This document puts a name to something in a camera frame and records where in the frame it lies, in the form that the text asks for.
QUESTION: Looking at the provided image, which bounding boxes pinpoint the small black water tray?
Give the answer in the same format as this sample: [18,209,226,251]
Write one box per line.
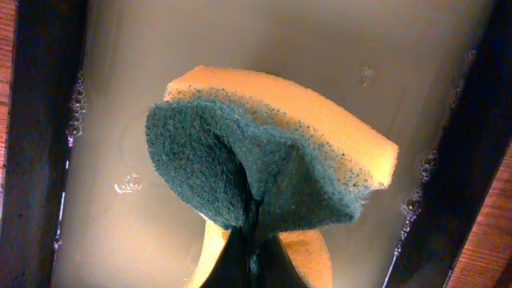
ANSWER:
[1,0,511,287]

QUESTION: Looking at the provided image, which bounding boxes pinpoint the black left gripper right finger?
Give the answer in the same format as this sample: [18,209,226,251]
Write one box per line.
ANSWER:
[250,198,308,288]

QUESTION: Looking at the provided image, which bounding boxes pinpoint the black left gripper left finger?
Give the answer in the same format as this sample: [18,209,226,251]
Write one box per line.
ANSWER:
[199,131,257,288]

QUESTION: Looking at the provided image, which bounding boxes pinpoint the green and yellow sponge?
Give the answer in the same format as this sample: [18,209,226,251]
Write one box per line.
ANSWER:
[145,66,398,287]

